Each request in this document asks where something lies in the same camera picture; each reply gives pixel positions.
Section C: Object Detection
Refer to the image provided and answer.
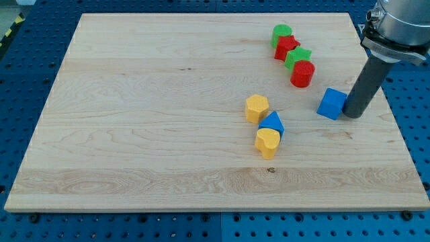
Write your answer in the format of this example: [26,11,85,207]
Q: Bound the green star block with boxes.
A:
[284,46,312,71]

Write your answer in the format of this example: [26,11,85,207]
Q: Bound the blue cube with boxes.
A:
[316,87,347,120]

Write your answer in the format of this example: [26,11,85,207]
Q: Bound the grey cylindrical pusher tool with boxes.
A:
[343,54,394,118]

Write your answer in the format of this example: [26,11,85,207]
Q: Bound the green cylinder block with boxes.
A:
[271,24,292,48]

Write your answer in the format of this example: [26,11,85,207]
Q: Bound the red star block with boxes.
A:
[274,35,301,61]

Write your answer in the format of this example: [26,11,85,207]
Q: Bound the red cylinder block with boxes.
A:
[290,60,315,88]

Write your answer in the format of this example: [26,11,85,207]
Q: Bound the yellow heart block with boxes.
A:
[255,128,280,159]

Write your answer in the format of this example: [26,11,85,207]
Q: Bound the yellow hexagon block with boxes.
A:
[245,94,269,124]

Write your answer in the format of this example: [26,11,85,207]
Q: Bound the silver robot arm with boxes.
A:
[361,0,429,65]

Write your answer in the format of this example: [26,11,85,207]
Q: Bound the blue triangle block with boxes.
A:
[258,111,285,138]

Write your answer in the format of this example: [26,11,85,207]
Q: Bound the wooden board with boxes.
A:
[5,13,429,212]

